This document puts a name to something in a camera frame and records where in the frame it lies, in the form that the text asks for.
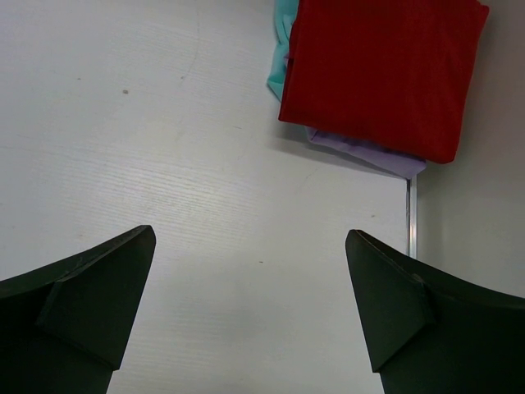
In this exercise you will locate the red folded t-shirt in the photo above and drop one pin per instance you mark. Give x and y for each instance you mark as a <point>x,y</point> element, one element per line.
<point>394,73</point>

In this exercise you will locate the lavender folded t-shirt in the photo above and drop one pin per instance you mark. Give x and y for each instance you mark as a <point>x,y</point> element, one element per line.
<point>400,164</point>

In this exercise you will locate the teal folded t-shirt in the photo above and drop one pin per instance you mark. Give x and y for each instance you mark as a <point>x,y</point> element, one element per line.
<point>285,12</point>

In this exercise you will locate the aluminium table rail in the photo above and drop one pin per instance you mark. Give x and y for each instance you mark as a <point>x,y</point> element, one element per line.
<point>412,217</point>

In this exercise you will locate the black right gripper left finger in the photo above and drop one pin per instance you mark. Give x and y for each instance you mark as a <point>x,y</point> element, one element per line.
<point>65,326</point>

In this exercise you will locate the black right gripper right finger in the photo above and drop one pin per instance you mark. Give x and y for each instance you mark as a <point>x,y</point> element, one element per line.
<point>427,331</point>

